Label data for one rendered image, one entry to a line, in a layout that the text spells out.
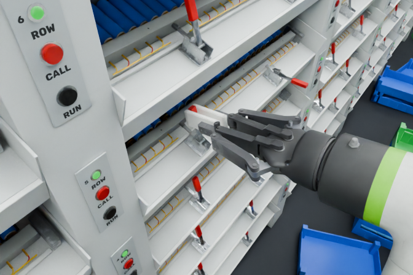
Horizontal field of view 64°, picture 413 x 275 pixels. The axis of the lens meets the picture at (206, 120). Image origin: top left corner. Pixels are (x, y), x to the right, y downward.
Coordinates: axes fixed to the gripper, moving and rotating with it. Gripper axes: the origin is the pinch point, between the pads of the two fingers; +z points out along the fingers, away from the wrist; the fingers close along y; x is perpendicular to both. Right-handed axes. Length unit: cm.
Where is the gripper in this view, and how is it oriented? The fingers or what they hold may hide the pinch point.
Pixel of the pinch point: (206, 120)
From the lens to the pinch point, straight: 53.4
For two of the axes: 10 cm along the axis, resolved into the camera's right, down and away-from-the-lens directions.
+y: 6.3, -5.3, 5.8
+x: -1.4, -8.0, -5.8
